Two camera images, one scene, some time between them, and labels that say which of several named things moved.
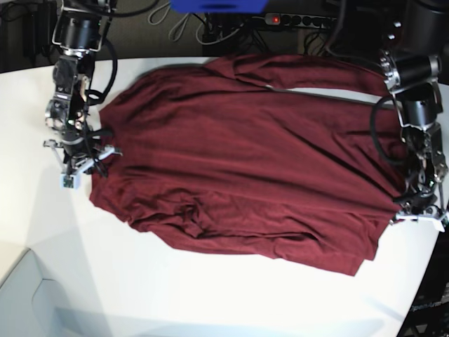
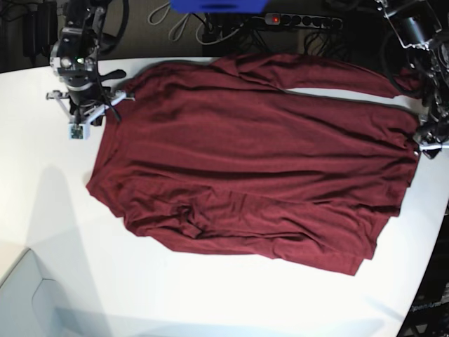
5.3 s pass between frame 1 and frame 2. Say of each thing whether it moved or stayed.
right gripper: moved
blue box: stayed
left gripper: moved
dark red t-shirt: stayed
